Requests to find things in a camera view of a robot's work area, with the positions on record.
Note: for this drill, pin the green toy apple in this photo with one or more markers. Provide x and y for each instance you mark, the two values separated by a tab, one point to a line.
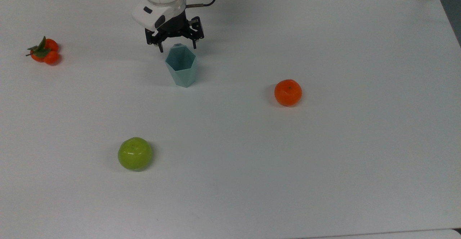
135	154

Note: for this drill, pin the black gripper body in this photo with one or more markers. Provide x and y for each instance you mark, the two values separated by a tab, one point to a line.
174	28

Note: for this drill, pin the small tangerines with leaves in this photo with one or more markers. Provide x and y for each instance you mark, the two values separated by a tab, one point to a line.
45	51

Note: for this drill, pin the teal hexagonal mug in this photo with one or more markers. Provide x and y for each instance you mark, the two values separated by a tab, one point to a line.
182	67

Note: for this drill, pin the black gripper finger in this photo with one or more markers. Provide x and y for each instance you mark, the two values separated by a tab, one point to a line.
197	30
153	37

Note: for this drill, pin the orange toy fruit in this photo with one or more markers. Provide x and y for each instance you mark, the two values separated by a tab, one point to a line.
288	93

